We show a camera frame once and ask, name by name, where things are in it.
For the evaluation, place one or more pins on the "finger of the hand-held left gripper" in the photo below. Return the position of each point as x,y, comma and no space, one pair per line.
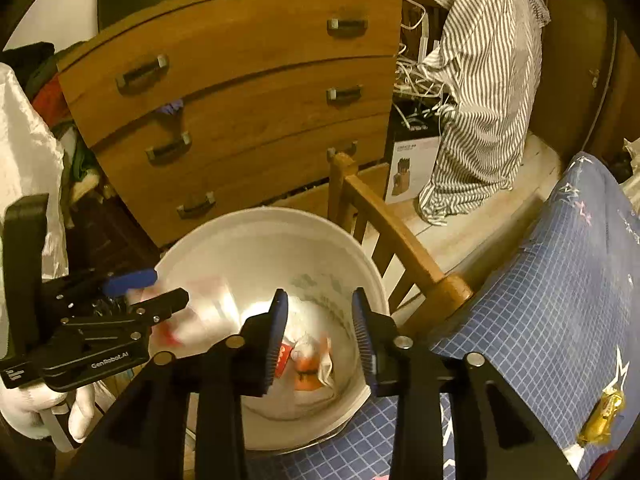
167,302
132,281

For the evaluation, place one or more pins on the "wooden chair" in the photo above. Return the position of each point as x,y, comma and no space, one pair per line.
400,240

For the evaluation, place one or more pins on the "pile of clothes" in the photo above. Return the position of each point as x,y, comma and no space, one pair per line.
50,95

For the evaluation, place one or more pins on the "person's left hand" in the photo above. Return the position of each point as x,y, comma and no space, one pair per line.
20,410

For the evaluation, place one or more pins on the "wooden dresser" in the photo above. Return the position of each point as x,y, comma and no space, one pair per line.
250,60

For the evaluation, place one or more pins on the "red snack packet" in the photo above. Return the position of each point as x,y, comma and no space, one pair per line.
284,357

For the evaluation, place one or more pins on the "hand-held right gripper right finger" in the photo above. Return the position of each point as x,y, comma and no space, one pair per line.
362,347

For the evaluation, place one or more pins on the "brown wooden door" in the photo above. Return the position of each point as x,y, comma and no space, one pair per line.
575,60

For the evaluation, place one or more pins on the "white plastic bucket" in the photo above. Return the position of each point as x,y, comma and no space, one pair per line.
260,240

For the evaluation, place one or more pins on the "golden foil wrapper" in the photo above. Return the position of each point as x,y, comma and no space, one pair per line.
602,415

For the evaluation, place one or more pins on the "orange white snack packet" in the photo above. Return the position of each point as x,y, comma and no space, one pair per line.
307,367

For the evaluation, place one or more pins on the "purple cloth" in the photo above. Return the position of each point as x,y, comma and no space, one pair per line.
171,108

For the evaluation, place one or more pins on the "blue checked star blanket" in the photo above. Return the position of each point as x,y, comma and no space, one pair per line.
525,285

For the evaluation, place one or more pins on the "grey striped cloth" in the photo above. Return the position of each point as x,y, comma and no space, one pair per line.
480,85

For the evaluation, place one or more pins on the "white printed cardboard box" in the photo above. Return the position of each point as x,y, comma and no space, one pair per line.
415,170

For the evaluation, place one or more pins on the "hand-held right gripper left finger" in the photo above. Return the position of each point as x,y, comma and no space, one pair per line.
277,342

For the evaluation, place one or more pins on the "light hanging garment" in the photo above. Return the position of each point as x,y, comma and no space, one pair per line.
535,0

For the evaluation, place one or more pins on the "white satin cloth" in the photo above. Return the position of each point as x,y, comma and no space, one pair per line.
25,160
632,160

